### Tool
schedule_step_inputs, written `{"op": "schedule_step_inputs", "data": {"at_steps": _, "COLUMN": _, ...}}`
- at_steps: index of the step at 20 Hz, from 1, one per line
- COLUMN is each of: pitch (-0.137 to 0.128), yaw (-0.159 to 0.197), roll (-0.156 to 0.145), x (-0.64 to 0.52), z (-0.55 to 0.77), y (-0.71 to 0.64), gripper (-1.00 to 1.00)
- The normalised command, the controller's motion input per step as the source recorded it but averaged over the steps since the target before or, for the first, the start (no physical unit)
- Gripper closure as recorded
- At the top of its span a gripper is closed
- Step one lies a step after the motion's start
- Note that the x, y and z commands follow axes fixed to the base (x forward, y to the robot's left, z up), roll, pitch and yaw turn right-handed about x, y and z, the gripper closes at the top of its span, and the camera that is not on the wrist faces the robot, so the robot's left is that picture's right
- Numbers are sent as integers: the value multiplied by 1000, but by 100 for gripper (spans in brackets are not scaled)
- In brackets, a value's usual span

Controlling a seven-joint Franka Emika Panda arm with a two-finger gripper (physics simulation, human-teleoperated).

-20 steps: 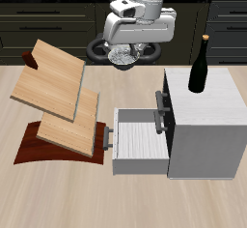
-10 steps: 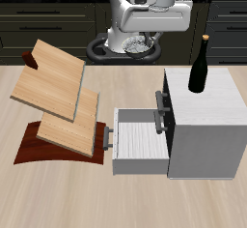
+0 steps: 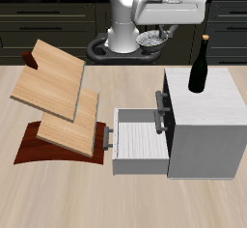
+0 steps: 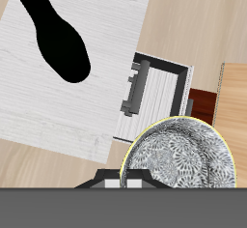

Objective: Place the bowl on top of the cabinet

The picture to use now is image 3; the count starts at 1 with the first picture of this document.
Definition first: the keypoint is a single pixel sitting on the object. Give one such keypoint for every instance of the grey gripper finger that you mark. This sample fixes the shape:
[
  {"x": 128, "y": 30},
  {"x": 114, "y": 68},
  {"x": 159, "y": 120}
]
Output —
[
  {"x": 172, "y": 30},
  {"x": 161, "y": 30}
]

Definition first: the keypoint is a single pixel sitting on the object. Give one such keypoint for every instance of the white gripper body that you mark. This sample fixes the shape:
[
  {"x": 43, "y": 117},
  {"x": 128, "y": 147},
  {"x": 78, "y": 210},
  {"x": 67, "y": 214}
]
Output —
[{"x": 173, "y": 11}]

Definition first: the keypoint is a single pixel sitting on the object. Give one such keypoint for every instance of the grey speckled bowl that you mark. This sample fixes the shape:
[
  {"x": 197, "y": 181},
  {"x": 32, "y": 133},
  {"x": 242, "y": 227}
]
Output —
[{"x": 150, "y": 42}]

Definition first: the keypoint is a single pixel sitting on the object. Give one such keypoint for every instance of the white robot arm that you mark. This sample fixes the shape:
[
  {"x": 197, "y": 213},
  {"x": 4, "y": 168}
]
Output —
[{"x": 123, "y": 29}]

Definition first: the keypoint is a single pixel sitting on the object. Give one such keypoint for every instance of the white wooden cabinet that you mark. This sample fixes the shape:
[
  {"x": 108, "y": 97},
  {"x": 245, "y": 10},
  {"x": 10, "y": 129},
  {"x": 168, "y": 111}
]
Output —
[{"x": 205, "y": 119}]

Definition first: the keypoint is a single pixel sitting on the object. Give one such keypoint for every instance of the white cabinet drawer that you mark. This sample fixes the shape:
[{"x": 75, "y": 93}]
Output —
[{"x": 141, "y": 141}]

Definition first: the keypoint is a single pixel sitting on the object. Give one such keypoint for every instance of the dark green wine bottle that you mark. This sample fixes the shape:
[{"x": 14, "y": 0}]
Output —
[{"x": 197, "y": 74}]

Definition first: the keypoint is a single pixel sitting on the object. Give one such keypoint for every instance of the dark kitchen cupboards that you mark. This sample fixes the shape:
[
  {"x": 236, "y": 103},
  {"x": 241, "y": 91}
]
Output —
[{"x": 48, "y": 25}]

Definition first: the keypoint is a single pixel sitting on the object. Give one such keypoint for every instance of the wooden rack with red base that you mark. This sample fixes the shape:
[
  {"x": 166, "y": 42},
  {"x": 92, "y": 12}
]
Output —
[{"x": 58, "y": 87}]

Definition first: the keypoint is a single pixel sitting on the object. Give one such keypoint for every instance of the flat black base plate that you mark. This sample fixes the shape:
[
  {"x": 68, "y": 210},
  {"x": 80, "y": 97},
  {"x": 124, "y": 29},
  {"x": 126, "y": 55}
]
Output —
[{"x": 96, "y": 50}]

